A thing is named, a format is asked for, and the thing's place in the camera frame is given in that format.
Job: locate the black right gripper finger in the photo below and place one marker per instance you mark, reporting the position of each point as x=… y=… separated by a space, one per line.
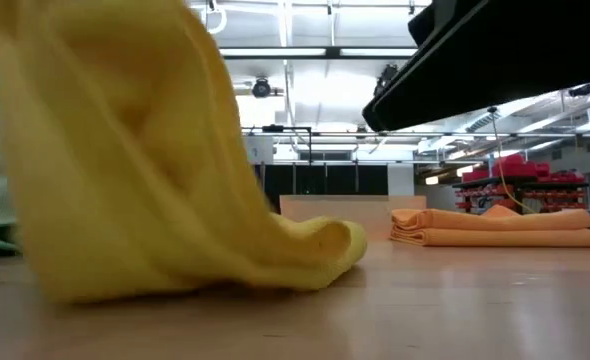
x=427 y=22
x=500 y=60

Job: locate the orange microfiber towel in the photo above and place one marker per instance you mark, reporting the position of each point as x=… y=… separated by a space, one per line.
x=475 y=220
x=475 y=238

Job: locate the yellow microfiber towel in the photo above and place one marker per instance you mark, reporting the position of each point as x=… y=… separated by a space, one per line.
x=125 y=175

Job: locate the small black ceiling device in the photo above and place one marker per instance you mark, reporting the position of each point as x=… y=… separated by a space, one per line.
x=580 y=90

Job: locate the overhead light bar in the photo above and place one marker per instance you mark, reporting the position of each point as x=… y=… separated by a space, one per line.
x=332 y=52

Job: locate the shelf with red bins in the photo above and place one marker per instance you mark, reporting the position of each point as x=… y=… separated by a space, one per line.
x=515 y=167

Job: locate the translucent orange plastic bin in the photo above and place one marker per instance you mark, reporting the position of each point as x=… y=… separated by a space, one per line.
x=365 y=212

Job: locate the round black ceiling camera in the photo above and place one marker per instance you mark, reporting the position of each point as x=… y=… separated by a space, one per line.
x=261 y=88

